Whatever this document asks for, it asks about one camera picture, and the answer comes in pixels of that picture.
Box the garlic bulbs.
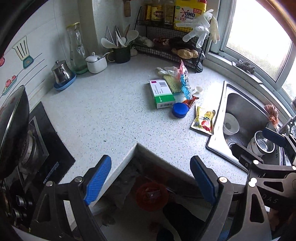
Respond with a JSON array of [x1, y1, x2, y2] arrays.
[[136, 36, 154, 48]]

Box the steel oil pot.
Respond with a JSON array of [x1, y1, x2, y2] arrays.
[[51, 60, 73, 84]]

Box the colourful snack wrapper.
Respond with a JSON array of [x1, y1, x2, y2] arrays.
[[178, 60, 193, 100]]

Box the white bowl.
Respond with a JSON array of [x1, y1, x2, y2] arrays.
[[223, 113, 240, 136]]

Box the steel wool scrubber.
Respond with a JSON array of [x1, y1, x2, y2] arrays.
[[235, 58, 256, 75]]

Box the white ceramic sugar jar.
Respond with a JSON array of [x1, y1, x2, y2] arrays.
[[85, 52, 110, 74]]

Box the dark bottle yellow label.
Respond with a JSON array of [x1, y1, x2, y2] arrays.
[[143, 0, 152, 22]]

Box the yellow detergent jug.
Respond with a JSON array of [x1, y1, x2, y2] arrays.
[[174, 0, 208, 32]]

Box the black wire rack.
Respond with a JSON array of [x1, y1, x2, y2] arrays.
[[134, 6, 212, 74]]

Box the grey window frame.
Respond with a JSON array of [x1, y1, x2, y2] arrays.
[[207, 0, 296, 112]]

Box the yellow bristle scrub brush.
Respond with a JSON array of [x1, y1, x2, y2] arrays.
[[162, 74, 182, 96]]

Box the red-brown sauce sachet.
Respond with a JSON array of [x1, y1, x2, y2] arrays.
[[181, 95, 200, 109]]

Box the dark soy sauce bottle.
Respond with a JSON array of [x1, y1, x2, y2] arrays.
[[151, 0, 165, 23]]

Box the cream rubber glove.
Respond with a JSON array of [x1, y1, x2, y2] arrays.
[[209, 16, 221, 44]]

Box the stainless steel bowl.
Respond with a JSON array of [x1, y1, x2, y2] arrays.
[[254, 137, 275, 154]]

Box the black wok orange handle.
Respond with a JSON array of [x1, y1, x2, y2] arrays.
[[0, 85, 31, 180]]

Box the grey metal pot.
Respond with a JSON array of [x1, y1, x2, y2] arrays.
[[247, 130, 276, 157]]

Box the white plastic bag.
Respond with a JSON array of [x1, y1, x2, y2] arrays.
[[157, 66, 179, 77]]

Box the clear bottle olive label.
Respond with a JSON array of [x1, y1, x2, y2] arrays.
[[164, 0, 175, 29]]

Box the glass carafe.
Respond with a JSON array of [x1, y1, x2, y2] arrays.
[[67, 22, 89, 75]]

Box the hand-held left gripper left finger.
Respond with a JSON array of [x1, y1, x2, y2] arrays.
[[30, 155, 112, 241]]

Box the clear disposable glove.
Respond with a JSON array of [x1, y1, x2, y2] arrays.
[[183, 9, 214, 49]]

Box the black gas stove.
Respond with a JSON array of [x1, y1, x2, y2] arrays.
[[0, 101, 76, 232]]

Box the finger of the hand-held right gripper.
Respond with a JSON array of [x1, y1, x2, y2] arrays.
[[231, 142, 296, 178], [262, 127, 296, 163]]

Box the dark green mug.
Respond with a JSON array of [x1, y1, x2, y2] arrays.
[[107, 46, 132, 64]]

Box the green white medicine box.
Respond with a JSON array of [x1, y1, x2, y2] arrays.
[[148, 79, 176, 109]]

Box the stainless steel sink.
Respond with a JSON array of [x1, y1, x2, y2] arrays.
[[206, 81, 296, 173]]

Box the ginger root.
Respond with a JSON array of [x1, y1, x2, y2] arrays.
[[172, 48, 199, 59]]

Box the yellow seasoning packet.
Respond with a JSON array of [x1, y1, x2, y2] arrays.
[[191, 105, 216, 135]]

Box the grey plastic bag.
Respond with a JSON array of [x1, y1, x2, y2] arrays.
[[102, 162, 140, 209]]

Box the blue round lid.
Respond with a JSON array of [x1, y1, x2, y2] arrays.
[[172, 102, 189, 118]]

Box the red plastic bin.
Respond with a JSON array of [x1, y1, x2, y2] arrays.
[[135, 182, 169, 212]]

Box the orange rag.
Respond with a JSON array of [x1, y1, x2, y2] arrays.
[[264, 104, 280, 127]]

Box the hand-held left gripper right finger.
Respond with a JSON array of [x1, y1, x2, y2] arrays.
[[190, 156, 272, 241]]

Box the bunch of kitchen utensils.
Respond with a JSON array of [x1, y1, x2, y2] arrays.
[[101, 23, 139, 49]]

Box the blue plastic saucer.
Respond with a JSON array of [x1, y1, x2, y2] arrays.
[[54, 71, 77, 91]]

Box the kitchen wall sticker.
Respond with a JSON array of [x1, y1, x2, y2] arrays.
[[0, 36, 43, 99]]

